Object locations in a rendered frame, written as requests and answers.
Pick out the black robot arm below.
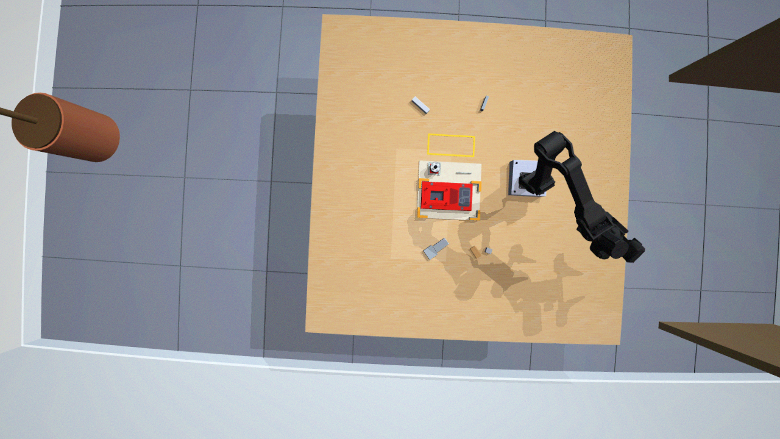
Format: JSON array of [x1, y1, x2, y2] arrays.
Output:
[[519, 131, 629, 259]]

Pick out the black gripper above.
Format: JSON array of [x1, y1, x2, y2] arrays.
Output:
[[606, 212, 645, 263]]

